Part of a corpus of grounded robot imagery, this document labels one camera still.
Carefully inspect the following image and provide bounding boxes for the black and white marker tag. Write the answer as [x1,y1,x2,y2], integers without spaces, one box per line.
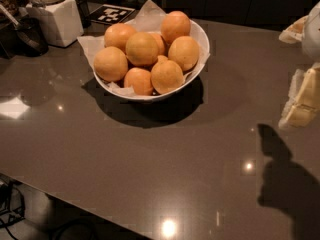
[90,4,135,25]

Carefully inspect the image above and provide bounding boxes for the small hidden middle orange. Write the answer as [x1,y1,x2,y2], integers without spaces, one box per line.
[151,33,167,55]

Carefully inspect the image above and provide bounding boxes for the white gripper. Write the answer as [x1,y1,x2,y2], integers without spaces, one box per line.
[278,2,320,129]

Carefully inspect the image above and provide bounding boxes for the white bowl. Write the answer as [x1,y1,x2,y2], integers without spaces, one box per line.
[86,19,210,102]

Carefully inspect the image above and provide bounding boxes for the black cables on floor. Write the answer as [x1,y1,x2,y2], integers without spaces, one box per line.
[0,175,101,240]

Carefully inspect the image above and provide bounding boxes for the black pot with handle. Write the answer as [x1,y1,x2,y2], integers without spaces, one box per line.
[0,4,48,57]

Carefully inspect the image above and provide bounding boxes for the white appliance base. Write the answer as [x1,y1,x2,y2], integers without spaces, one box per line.
[26,0,84,47]

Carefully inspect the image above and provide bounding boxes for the black cup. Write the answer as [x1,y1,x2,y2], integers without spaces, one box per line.
[75,0,91,28]

